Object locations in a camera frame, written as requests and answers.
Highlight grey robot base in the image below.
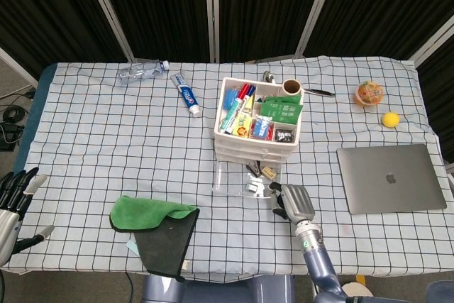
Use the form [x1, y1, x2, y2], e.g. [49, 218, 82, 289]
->
[141, 274, 295, 303]

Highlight yellow snack packet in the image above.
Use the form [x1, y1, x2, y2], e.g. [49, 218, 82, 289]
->
[232, 113, 254, 138]

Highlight small blue box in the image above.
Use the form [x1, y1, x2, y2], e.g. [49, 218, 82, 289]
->
[223, 89, 238, 111]

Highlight yellow ball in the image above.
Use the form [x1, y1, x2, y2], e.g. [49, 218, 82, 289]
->
[382, 111, 401, 128]

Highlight blue white sachet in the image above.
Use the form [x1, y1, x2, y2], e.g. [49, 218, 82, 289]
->
[252, 115, 275, 139]

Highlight grey laptop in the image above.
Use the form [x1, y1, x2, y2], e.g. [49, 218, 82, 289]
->
[336, 143, 448, 216]

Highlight green and grey cloth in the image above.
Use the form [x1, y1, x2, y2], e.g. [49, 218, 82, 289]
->
[109, 195, 201, 282]

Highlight orange jelly cup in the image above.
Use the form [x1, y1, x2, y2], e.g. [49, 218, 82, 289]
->
[354, 81, 385, 106]

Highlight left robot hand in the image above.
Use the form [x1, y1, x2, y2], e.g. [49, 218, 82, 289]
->
[0, 167, 56, 265]

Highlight blue white toothpaste tube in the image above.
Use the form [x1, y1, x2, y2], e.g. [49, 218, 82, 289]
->
[169, 72, 201, 118]

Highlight black folding screen divider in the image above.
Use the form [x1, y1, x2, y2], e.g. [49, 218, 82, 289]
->
[0, 0, 454, 87]

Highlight black floor cables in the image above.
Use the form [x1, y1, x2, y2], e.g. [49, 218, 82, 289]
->
[0, 92, 36, 151]

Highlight brown cardboard tape roll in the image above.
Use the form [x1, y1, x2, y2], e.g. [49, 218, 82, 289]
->
[282, 78, 303, 97]

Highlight round white floor disc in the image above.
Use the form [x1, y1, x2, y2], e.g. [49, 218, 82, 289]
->
[342, 281, 374, 297]

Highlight clear plastic water bottle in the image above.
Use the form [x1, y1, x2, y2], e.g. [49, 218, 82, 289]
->
[117, 60, 170, 86]

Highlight metal spoon black handle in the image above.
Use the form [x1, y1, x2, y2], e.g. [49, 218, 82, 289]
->
[262, 70, 336, 98]

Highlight white drawer organizer with stationery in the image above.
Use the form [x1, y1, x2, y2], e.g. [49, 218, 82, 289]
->
[213, 76, 305, 164]

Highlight green whiteboard marker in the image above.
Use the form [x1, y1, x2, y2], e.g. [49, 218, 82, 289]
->
[219, 99, 244, 134]

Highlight checkered light blue tablecloth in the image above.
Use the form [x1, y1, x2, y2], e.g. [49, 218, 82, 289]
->
[0, 55, 450, 282]

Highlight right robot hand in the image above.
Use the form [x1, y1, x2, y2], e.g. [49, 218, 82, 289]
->
[268, 181, 316, 224]

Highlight green tea packet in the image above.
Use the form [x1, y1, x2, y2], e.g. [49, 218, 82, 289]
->
[264, 96, 303, 106]
[260, 101, 304, 126]

